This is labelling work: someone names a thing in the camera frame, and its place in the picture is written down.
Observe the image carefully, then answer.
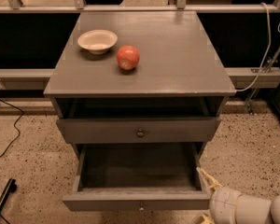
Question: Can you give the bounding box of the metal railing frame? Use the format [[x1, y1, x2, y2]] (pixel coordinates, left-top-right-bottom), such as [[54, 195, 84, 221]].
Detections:
[[0, 0, 280, 91]]

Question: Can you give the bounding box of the grey drawer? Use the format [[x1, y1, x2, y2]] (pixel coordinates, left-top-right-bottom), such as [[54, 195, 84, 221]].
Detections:
[[57, 117, 221, 144], [63, 143, 210, 211]]

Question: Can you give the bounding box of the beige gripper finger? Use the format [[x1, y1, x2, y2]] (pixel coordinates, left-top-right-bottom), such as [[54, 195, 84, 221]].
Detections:
[[192, 213, 216, 224], [196, 167, 212, 181]]

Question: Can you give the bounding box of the red apple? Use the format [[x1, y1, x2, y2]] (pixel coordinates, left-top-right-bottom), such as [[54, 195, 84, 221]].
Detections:
[[117, 46, 140, 71]]

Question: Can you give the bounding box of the grey wooden drawer cabinet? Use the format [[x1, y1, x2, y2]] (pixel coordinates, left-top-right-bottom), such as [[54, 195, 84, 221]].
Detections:
[[43, 10, 237, 161]]

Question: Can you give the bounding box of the black bar on floor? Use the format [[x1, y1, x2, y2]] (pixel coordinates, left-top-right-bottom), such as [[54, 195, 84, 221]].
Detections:
[[0, 178, 17, 217]]

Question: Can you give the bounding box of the middle drawer knob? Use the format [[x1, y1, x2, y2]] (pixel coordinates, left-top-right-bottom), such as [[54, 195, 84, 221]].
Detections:
[[138, 205, 145, 211]]

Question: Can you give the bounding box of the black cable on floor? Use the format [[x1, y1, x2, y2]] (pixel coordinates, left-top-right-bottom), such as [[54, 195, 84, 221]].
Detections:
[[0, 89, 25, 159]]

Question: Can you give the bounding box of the white cable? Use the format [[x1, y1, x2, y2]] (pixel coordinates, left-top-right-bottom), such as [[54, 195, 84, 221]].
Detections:
[[235, 2, 273, 93]]

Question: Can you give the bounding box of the round top drawer knob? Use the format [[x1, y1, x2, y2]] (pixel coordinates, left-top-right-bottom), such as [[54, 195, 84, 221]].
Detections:
[[136, 129, 145, 138]]

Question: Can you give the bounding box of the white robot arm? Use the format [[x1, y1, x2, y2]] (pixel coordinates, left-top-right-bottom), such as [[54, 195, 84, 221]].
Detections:
[[192, 167, 280, 224]]

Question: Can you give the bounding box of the grey top drawer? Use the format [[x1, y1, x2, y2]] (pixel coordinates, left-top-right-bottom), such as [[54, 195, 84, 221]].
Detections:
[[57, 117, 221, 144]]

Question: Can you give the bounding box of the cream ceramic bowl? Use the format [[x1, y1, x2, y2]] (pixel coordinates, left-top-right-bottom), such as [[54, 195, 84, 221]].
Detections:
[[77, 30, 118, 55]]

